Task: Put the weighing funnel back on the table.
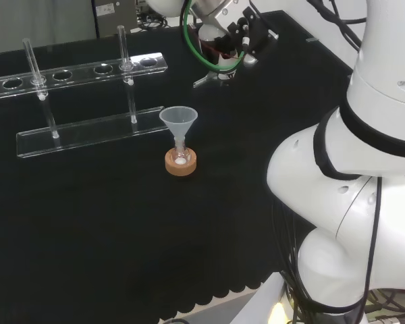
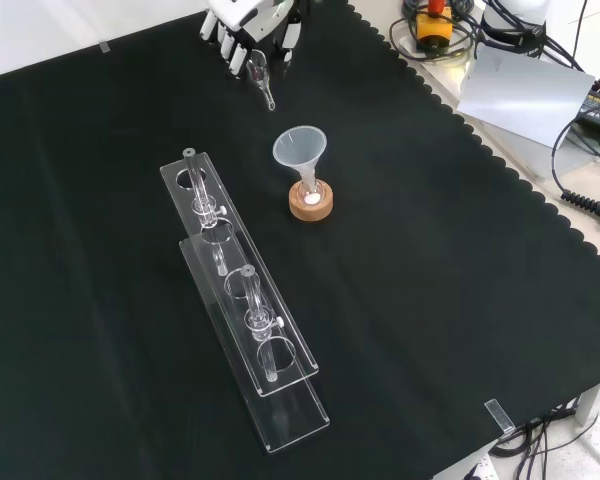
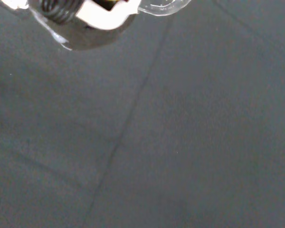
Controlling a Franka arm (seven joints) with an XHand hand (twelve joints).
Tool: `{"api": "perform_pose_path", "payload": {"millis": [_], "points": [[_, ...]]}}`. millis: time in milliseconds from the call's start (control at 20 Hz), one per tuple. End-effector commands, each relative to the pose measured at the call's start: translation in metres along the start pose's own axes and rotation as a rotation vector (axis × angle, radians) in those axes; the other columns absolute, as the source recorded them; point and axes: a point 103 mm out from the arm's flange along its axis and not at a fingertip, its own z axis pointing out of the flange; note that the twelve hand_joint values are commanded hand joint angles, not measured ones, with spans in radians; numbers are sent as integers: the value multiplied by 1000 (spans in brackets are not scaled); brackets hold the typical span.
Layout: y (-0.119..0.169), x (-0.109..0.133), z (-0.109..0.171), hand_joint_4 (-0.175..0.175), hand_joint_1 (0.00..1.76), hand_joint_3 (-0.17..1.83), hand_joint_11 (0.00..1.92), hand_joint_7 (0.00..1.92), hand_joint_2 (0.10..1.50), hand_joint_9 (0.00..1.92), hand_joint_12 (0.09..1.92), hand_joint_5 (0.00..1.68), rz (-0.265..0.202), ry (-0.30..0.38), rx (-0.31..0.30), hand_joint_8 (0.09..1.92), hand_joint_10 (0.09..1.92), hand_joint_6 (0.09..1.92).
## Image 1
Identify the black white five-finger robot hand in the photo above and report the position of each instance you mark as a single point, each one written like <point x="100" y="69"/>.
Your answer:
<point x="222" y="50"/>

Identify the translucent plastic funnel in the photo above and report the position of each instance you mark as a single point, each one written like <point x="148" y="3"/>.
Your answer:
<point x="178" y="118"/>

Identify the clear acrylic funnel stand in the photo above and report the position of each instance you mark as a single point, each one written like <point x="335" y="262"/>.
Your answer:
<point x="87" y="131"/>

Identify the small grey tape strip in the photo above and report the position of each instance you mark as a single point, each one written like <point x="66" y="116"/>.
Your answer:
<point x="312" y="40"/>

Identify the small round-bottom glass flask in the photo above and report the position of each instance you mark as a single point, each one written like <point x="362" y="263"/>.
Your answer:
<point x="181" y="156"/>

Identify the grey cabinet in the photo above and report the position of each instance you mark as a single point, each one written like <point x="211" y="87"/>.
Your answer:
<point x="114" y="15"/>

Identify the black bench cloth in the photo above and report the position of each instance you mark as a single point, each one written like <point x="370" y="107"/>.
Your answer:
<point x="121" y="219"/>

